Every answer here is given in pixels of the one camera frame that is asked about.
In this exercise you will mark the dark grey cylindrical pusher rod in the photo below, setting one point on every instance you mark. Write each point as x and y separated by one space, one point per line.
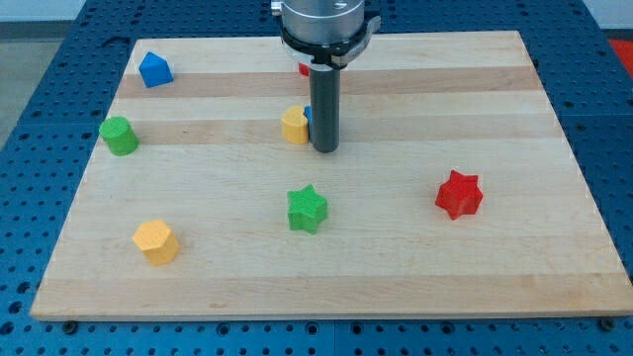
325 95

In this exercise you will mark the red block behind arm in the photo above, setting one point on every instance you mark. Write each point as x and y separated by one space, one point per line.
304 70

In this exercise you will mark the yellow hexagon block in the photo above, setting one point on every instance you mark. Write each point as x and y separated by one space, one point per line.
157 242

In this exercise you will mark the blue block behind rod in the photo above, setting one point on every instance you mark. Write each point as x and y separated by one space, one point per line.
309 117

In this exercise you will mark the yellow heart block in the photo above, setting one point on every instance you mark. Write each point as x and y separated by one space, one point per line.
295 125

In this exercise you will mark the green star block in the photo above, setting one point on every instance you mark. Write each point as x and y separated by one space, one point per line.
307 209

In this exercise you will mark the wooden board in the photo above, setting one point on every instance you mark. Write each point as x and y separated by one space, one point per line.
212 163

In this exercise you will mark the blue pentagon block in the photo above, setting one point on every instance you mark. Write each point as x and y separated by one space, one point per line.
154 70

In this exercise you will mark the red star block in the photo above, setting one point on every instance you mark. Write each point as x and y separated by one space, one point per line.
460 195

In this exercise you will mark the green cylinder block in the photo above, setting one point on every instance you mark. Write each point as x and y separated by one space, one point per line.
119 135

